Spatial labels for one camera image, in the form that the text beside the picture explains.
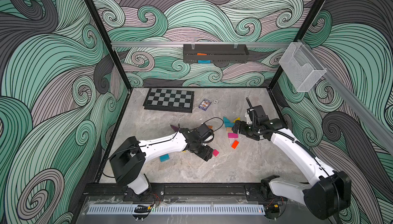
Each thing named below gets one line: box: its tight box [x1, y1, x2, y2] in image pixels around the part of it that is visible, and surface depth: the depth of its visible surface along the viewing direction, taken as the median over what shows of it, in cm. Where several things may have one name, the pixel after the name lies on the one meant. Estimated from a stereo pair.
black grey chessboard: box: [142, 87, 195, 114], surface depth 109 cm
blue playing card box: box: [198, 98, 212, 111], surface depth 111 cm
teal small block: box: [159, 153, 170, 163], surface depth 86 cm
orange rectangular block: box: [231, 140, 239, 149], surface depth 92 cm
